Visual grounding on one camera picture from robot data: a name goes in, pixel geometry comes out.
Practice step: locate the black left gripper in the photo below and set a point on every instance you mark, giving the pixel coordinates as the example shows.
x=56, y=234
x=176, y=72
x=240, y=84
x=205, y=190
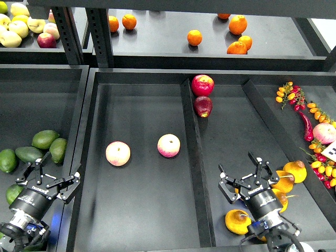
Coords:
x=40, y=190

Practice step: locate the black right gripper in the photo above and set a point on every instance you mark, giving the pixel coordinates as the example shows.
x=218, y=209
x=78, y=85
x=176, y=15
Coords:
x=254, y=190

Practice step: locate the dark green avocado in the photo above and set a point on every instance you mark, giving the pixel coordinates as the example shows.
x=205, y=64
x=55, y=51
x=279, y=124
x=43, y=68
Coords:
x=12, y=192

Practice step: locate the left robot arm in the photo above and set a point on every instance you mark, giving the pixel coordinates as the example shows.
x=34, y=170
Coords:
x=22, y=231

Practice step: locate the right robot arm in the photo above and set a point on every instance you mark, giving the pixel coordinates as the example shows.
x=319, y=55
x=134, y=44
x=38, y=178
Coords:
x=280, y=236

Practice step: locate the dark avocado middle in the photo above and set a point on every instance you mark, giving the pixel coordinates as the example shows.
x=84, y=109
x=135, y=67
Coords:
x=28, y=153

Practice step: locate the green avocado right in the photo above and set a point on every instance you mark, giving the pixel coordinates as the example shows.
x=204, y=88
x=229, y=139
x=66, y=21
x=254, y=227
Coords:
x=58, y=150

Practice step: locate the yellow pear with stem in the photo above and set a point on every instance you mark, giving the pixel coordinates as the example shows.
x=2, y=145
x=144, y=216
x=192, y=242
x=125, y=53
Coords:
x=286, y=181

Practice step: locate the green avocado top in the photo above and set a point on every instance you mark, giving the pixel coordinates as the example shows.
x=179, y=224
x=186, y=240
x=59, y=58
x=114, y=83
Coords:
x=44, y=139

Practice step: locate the green avocado far left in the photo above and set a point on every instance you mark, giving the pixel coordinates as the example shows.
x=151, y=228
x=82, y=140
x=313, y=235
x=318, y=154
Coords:
x=8, y=160

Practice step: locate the pink apple left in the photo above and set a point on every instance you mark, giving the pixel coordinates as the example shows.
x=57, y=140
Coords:
x=118, y=153

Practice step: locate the pink apple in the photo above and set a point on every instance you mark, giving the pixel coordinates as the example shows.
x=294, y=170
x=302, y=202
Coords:
x=168, y=145
x=118, y=153

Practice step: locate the red chili pepper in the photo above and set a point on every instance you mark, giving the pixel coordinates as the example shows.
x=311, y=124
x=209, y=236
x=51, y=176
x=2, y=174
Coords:
x=308, y=130

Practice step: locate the cherry tomato bunch lower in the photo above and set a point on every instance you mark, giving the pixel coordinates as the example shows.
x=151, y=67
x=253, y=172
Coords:
x=323, y=167

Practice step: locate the pink apple centre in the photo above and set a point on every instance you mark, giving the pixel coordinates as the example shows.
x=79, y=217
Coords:
x=168, y=145

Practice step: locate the black left tray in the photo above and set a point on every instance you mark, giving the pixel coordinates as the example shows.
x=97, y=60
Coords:
x=42, y=97

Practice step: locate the black tray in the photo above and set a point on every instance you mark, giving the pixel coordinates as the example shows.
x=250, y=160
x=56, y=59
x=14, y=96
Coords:
x=154, y=203
x=42, y=97

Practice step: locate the dark red apple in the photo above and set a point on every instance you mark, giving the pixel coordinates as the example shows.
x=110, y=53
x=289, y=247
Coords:
x=203, y=106

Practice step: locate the white label card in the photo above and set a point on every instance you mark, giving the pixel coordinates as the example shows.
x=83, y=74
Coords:
x=330, y=151

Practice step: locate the pink apple right edge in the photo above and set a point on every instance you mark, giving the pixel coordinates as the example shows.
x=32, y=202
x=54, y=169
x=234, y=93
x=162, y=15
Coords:
x=324, y=133

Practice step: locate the cherry tomato bunch top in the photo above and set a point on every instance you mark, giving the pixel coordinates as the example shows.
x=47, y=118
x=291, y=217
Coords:
x=291, y=94

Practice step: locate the orange cherry tomato bunch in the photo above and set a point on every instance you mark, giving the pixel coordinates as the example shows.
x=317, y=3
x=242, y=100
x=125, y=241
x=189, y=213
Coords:
x=319, y=114

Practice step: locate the black centre tray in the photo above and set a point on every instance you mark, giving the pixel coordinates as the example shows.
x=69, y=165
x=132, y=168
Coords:
x=154, y=203

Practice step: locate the orange front right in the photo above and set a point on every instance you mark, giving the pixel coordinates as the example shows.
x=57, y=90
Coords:
x=238, y=48

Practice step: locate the orange behind front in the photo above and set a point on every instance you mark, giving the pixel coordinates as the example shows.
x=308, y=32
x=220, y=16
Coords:
x=247, y=40

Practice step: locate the red apple on shelf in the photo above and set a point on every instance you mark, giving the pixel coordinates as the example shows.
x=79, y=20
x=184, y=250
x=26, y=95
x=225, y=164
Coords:
x=46, y=40

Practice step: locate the yellow apple front left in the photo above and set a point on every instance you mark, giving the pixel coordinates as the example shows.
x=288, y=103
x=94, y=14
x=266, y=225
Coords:
x=10, y=39

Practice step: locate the pale peach on shelf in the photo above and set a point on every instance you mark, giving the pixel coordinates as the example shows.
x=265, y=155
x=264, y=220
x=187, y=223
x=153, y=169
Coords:
x=51, y=28

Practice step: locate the yellow apple middle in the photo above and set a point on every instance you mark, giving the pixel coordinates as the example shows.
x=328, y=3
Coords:
x=19, y=27

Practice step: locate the yellow apple with stem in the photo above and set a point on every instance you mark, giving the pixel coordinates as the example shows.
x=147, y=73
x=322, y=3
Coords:
x=36, y=25

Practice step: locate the black upper right shelf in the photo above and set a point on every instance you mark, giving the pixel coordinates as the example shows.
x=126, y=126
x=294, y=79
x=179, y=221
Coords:
x=159, y=40

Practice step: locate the black perforated post left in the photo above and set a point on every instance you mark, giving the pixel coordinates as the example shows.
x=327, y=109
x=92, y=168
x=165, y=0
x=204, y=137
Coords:
x=68, y=34

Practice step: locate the black perforated post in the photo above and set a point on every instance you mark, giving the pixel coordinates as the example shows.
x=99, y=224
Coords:
x=101, y=36
x=68, y=34

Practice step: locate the black perforated post right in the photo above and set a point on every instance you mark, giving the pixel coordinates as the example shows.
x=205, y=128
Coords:
x=101, y=36

